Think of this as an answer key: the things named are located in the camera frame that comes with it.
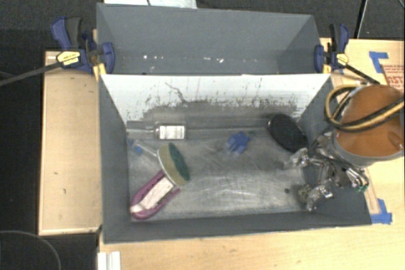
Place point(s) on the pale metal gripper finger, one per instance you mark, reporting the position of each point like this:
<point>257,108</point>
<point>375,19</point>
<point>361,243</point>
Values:
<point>299,159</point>
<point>318,194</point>

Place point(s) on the black oval case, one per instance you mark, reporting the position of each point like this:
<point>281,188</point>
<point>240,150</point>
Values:
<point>286,132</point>

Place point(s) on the blue toy figure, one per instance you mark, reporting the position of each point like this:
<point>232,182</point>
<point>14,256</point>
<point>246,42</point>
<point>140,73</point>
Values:
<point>238,142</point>

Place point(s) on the brown cardboard with red print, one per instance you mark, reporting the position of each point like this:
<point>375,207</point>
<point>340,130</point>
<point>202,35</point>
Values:
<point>364,50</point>

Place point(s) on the small clear glass bottle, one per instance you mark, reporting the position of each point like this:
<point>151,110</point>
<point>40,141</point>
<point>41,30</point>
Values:
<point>171,132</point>

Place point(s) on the grey metal bin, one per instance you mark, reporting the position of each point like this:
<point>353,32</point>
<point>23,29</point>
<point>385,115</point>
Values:
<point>221,41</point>

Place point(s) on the clear plastic tube, blue tip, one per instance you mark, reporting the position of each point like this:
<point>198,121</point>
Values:
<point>142,148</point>

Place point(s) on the pale wood board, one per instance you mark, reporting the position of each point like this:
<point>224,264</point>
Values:
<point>69,142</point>

